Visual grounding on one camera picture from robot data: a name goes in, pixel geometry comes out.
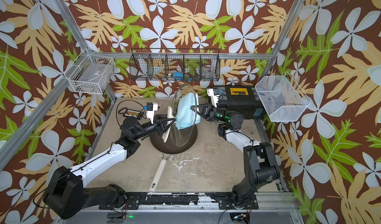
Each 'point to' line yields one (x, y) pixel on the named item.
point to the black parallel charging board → (132, 113)
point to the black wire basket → (200, 65)
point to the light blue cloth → (186, 116)
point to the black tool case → (245, 99)
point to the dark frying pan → (179, 140)
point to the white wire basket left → (90, 74)
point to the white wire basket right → (284, 100)
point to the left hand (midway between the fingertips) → (174, 116)
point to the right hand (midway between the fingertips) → (192, 113)
